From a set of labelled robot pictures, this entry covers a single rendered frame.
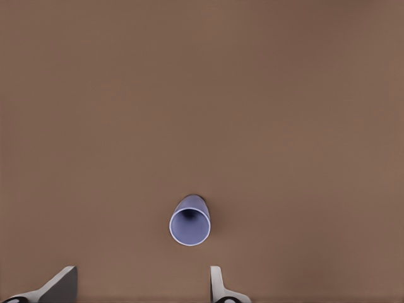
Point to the purple cup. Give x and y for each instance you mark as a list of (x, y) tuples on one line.
[(190, 225)]

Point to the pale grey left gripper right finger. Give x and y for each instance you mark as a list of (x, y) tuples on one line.
[(217, 285)]

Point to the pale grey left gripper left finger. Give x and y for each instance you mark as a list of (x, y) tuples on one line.
[(60, 287)]

